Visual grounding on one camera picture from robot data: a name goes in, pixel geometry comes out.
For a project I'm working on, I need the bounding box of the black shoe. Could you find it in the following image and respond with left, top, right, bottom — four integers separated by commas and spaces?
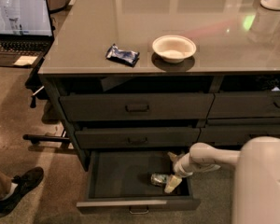
0, 167, 44, 215

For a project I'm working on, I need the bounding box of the white paper bowl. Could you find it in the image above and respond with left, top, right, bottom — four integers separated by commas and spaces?
152, 35, 196, 63

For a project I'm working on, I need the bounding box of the open black laptop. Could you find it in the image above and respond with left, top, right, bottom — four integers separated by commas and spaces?
0, 0, 54, 67

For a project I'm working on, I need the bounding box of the middle right drawer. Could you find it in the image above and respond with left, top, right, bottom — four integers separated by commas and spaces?
198, 125, 280, 146

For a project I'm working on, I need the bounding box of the blue snack packet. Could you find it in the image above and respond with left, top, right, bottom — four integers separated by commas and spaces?
105, 44, 140, 67

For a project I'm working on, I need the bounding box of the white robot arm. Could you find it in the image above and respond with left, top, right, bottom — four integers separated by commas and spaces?
165, 136, 280, 224

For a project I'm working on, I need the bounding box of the black cart frame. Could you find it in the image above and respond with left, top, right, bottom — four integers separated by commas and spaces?
22, 60, 70, 145

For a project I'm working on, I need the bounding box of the top left drawer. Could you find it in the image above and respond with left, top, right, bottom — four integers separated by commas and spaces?
60, 93, 214, 121

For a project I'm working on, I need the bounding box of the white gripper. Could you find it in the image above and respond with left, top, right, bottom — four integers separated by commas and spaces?
164, 152, 194, 193

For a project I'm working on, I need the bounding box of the dark grey drawer cabinet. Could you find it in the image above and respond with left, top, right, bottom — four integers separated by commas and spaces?
38, 0, 280, 216

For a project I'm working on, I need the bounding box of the open bottom left drawer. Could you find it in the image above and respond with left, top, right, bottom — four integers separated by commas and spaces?
77, 149, 200, 215

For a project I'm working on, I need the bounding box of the top right drawer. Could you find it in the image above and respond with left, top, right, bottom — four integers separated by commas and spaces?
208, 91, 280, 119

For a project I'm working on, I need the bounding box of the middle left drawer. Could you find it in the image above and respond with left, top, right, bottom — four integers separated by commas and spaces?
75, 127, 200, 149

